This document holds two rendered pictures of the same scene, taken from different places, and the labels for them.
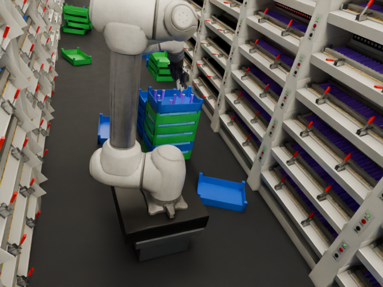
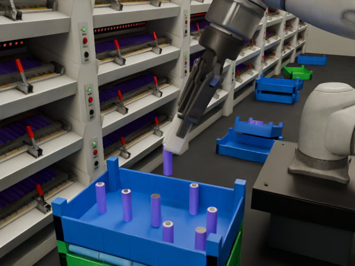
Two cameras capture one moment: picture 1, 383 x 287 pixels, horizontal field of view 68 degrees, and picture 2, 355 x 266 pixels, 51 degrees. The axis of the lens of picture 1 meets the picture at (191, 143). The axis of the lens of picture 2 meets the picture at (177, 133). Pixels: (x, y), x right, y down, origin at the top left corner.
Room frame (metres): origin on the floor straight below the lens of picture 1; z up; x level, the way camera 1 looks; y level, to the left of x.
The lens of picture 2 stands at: (1.97, 0.66, 0.83)
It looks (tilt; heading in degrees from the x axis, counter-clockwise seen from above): 22 degrees down; 233
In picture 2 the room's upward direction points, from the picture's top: straight up
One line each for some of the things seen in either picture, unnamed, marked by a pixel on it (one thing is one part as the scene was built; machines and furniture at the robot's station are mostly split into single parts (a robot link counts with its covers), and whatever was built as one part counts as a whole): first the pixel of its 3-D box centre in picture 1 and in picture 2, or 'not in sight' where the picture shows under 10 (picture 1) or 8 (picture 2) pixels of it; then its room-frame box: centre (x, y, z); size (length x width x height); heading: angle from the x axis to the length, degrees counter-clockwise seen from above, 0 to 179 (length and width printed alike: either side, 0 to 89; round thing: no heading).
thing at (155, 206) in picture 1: (165, 196); (321, 155); (0.93, 0.06, 0.31); 0.22 x 0.18 x 0.06; 28
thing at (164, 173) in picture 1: (165, 169); (331, 119); (0.95, 0.08, 0.44); 0.18 x 0.16 x 0.22; 100
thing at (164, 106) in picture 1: (174, 98); (154, 209); (1.66, 0.17, 0.44); 0.30 x 0.20 x 0.08; 122
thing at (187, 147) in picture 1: (167, 139); not in sight; (1.66, 0.17, 0.12); 0.30 x 0.20 x 0.08; 122
